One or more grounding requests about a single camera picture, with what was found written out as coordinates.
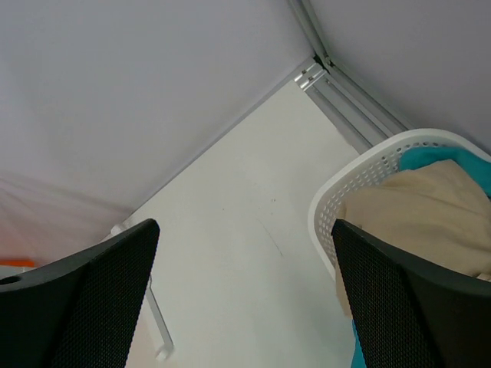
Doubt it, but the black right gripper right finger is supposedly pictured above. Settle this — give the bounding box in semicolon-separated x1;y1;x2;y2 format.
331;220;490;367

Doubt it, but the orange t shirt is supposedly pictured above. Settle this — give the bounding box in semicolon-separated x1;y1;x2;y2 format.
0;259;36;268

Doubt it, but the white plastic laundry basket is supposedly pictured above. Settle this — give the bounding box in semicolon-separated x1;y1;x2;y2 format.
308;129;490;279

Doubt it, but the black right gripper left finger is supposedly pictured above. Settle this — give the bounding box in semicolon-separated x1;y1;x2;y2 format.
1;218;160;367

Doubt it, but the metal clothes rack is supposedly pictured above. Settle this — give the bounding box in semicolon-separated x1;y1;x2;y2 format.
110;222;176;360

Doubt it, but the beige t shirt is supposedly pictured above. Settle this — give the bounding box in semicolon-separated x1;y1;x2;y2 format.
334;158;491;319

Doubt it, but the teal t shirt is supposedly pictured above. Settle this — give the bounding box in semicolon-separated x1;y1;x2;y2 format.
331;147;490;367

